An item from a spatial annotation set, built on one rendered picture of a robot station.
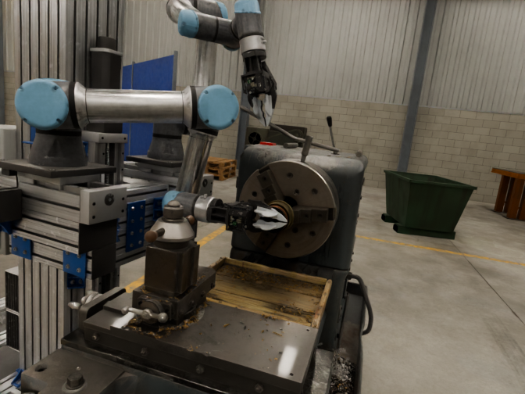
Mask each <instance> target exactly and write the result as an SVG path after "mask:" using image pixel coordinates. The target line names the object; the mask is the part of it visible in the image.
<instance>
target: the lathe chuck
mask: <svg viewBox="0 0 525 394"><path fill-rule="evenodd" d="M299 161H301V160H299V159H283V160H279V161H275V162H272V163H268V164H267V165H265V166H264V167H267V166H269V167H270V169H271V171H272V173H273V176H274V177H275V179H276V181H277V183H278V185H279V187H280V190H281V191H282V192H283V194H284V196H288V197H291V198H293V200H295V201H296V202H297V204H298V205H299V206H315V207H326V208H334V219H333V220H328V221H327V222H326V223H320V222H312V221H311V223H303V222H300V223H299V224H295V223H292V225H291V226H290V227H289V228H288V229H287V230H285V231H281V232H278V233H277V236H276V237H275V239H274V240H273V241H272V243H271V244H270V247H269V248H268V249H267V251H266V253H268V254H270V255H272V256H276V257H280V258H285V259H294V258H299V257H303V256H307V255H309V254H310V253H313V252H314V251H316V250H317V249H318V248H319V247H320V246H321V245H322V244H323V243H324V242H325V241H326V240H327V239H328V237H329V236H330V233H331V232H332V230H333V228H334V225H335V223H336V220H337V218H338V196H337V193H336V191H335V188H334V186H333V184H332V182H331V181H330V179H329V177H328V176H327V175H326V174H325V173H324V172H323V171H322V170H321V169H319V168H318V167H316V166H314V165H312V164H311V163H308V162H306V161H305V163H301V162H299ZM264 167H262V168H264ZM262 168H260V169H258V170H256V171H255V172H254V173H253V174H252V175H251V176H250V177H249V178H248V180H247V181H246V182H245V184H244V186H243V189H242V190H241V194H240V199H239V202H240V201H242V200H244V202H247V201H248V200H249V199H251V200H259V201H262V202H264V199H265V197H264V195H263V193H262V191H261V189H263V188H262V186H261V184H260V183H259V180H258V178H257V177H256V176H257V175H259V174H260V173H259V170H261V169H262ZM244 230H245V229H244ZM245 231H246V232H245V233H246V235H247V236H248V237H249V238H250V240H251V241H252V242H253V243H254V244H255V243H256V242H257V240H258V239H259V237H260V234H261V232H257V233H255V232H250V231H249V230H245Z"/></svg>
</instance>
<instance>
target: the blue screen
mask: <svg viewBox="0 0 525 394"><path fill-rule="evenodd" d="M177 59H178V51H174V54H173V55H171V56H165V57H162V58H158V59H152V60H149V61H145V62H141V63H135V62H134V61H133V62H132V65H128V66H123V76H122V89H123V90H151V91H176V84H177ZM122 134H127V143H124V161H127V160H126V156H139V155H147V152H148V149H149V146H150V144H151V142H152V134H153V123H123V131H122ZM127 162H130V161H127Z"/></svg>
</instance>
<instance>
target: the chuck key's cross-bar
mask: <svg viewBox="0 0 525 394"><path fill-rule="evenodd" d="M240 109H242V110H244V111H245V112H246V113H248V114H250V115H252V116H253V117H255V118H257V116H256V115H255V114H254V113H253V112H252V111H251V110H250V109H247V108H246V107H244V106H241V107H240ZM257 119H258V118H257ZM269 126H270V127H272V128H273V129H275V130H277V131H279V132H280V133H282V134H284V135H286V136H287V137H289V138H290V139H292V140H294V141H299V142H302V143H305V139H302V138H297V137H295V136H293V135H292V134H289V133H288V132H286V131H285V130H283V129H281V128H280V127H278V126H276V125H275V124H272V123H271V122H270V123H269ZM311 145H313V146H316V147H320V148H322V149H327V150H330V151H334V152H339V149H337V148H334V147H331V146H328V145H323V144H320V143H316V142H314V141H312V142H311Z"/></svg>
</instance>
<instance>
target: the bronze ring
mask: <svg viewBox="0 0 525 394"><path fill-rule="evenodd" d="M267 205H269V206H271V207H272V208H273V209H275V210H276V211H277V212H279V213H280V214H282V215H283V216H284V217H285V218H286V220H287V224H286V225H284V226H283V227H280V228H277V229H273V230H269V231H268V232H271V233H277V232H281V231H285V230H287V229H288V228H289V227H290V226H291V225H292V223H293V220H294V212H293V209H292V208H291V207H290V205H289V204H287V203H286V202H284V201H281V200H274V201H272V202H270V203H268V204H267ZM260 218H263V219H266V220H268V221H271V220H275V219H272V218H270V217H260ZM275 221H277V220H275Z"/></svg>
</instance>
